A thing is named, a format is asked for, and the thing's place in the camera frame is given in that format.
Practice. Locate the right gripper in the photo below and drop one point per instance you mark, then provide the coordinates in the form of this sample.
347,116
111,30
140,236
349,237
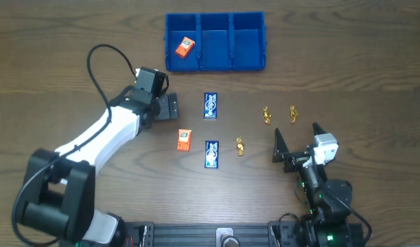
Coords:
294,160

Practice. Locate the gold candy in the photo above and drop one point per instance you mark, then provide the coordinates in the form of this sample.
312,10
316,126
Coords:
266,116
293,114
239,147

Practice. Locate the blue candy pack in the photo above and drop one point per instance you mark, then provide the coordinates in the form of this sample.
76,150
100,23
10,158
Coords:
211,154
210,106

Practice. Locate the orange candy box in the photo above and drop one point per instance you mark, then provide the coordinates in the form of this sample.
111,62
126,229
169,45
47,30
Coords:
184,48
184,142

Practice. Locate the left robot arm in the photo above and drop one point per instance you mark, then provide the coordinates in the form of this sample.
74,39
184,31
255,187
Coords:
117,127

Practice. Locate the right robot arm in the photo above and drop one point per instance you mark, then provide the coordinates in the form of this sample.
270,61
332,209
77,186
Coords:
333,197

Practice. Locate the blue tray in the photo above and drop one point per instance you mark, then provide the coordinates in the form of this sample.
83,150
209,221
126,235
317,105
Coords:
215,48

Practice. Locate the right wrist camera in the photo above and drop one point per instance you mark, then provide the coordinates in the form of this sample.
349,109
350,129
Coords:
325,147

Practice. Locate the mounting rail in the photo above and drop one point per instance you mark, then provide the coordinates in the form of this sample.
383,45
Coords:
189,235

